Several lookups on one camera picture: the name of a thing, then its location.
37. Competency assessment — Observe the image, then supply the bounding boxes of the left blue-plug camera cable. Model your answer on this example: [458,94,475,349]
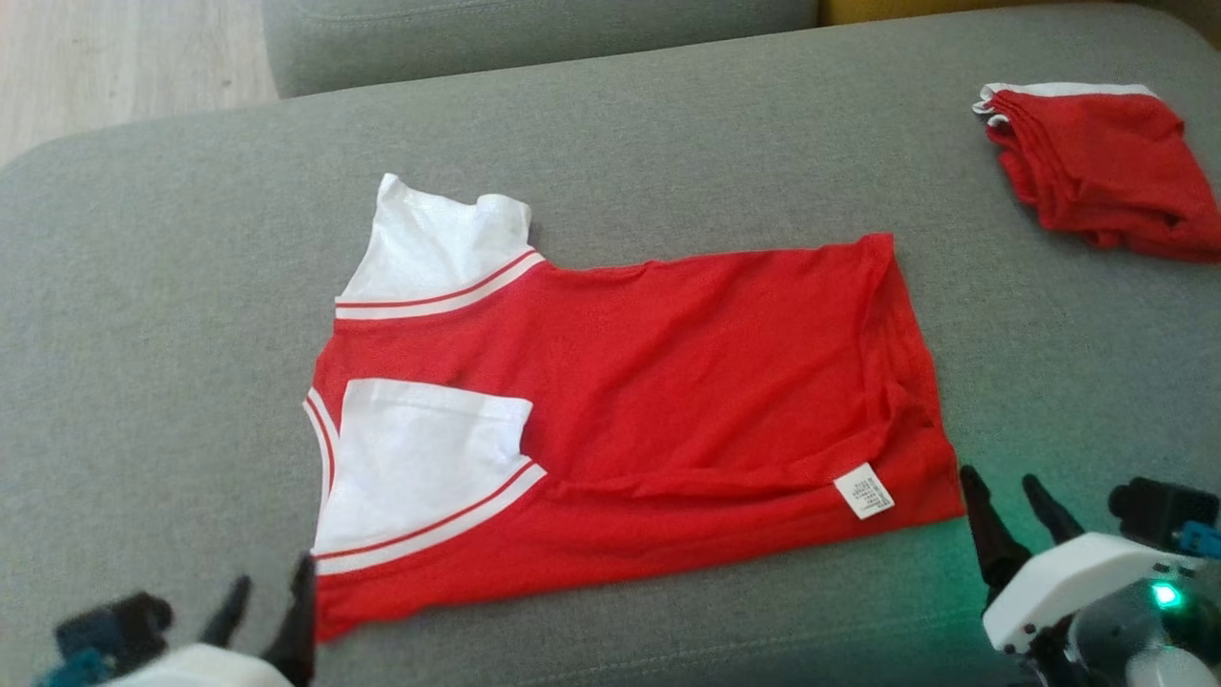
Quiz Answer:
[33,647,114,687]

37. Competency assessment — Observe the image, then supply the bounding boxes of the red white Bulls jersey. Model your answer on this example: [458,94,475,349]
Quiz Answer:
[303,172,966,642]

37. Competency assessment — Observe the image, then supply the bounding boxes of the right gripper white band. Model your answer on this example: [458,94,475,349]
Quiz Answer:
[959,465,1203,659]

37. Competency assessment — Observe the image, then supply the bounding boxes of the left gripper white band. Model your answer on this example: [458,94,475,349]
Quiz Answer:
[100,553,318,687]

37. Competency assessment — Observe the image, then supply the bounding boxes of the large grey sofa seat cushion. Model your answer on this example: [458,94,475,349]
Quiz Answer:
[0,0,1221,687]

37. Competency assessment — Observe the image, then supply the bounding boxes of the red shorts with white band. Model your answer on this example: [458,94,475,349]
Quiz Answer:
[973,82,1221,264]

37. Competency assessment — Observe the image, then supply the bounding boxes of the yellow sofa backrest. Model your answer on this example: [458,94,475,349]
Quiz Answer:
[817,0,1050,28]

